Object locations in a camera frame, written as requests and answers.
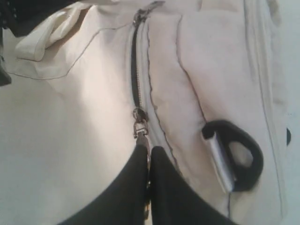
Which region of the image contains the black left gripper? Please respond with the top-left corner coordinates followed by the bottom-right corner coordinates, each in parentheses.
top-left (0, 0), bottom-right (77, 86)

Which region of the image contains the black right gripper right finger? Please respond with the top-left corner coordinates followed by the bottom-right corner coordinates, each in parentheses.
top-left (150, 146), bottom-right (232, 225)

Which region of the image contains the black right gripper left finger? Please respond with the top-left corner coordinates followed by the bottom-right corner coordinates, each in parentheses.
top-left (62, 145), bottom-right (148, 225)

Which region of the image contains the cream fabric duffel bag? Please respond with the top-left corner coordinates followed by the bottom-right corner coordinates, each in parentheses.
top-left (0, 0), bottom-right (287, 225)

